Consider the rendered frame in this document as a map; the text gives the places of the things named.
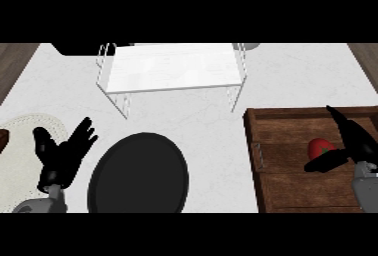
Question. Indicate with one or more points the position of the brown wooden tray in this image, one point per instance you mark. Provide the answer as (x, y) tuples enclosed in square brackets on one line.
[(304, 173)]

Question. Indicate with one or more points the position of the black appliance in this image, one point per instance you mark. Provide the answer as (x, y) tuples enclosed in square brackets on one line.
[(81, 49)]

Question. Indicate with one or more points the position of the cream round placemat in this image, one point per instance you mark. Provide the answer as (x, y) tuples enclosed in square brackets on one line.
[(22, 160)]

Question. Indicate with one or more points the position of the black oval plate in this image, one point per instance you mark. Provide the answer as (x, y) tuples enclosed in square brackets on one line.
[(138, 174)]

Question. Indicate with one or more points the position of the brown wooden object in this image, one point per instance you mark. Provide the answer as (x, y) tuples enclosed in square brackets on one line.
[(3, 140)]

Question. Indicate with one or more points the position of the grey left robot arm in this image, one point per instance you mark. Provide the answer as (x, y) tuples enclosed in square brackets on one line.
[(44, 202)]

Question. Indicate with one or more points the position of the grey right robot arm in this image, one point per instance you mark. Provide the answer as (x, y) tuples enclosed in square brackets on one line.
[(366, 186)]

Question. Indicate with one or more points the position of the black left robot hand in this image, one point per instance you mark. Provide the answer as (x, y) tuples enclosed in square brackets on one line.
[(62, 156)]

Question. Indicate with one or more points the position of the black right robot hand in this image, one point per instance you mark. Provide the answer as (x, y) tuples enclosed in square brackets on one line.
[(354, 140)]

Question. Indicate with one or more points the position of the grey round object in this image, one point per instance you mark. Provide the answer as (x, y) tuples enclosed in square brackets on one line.
[(251, 46)]

